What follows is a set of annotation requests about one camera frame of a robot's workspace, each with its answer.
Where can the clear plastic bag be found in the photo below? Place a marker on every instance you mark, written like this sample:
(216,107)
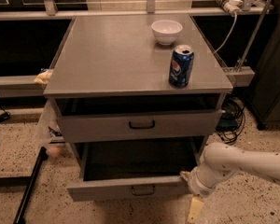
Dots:
(47,132)

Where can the grey drawer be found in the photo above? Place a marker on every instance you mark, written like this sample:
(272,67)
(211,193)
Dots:
(93,128)
(134,168)

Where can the white power strip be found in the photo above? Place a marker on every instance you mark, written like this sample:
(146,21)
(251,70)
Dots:
(230,6)

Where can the yellow snack bag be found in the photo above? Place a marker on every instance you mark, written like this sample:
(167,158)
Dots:
(43,77)

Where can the metal diagonal rod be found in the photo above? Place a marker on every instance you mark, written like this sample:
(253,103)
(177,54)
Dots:
(246,6)

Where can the black metal floor bar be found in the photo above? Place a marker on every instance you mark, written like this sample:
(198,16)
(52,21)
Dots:
(25,181)

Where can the grey top drawer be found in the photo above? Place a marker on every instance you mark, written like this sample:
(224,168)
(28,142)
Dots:
(93,128)

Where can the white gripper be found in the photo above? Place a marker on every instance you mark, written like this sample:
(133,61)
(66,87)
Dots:
(195,184)

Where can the blue Pepsi can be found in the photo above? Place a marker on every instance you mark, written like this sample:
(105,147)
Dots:
(181,66)

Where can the white ceramic bowl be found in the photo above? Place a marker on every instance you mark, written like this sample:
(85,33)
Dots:
(166,32)

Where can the grey metal drawer cabinet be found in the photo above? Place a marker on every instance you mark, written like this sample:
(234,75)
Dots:
(113,65)

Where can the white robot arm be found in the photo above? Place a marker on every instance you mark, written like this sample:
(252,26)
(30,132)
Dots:
(220,163)

